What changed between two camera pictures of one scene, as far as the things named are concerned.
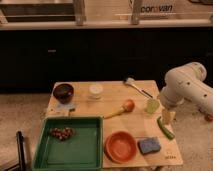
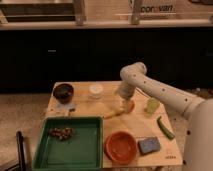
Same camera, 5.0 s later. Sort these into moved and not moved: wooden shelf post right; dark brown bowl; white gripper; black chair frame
Moved: white gripper
Not moved: black chair frame; dark brown bowl; wooden shelf post right
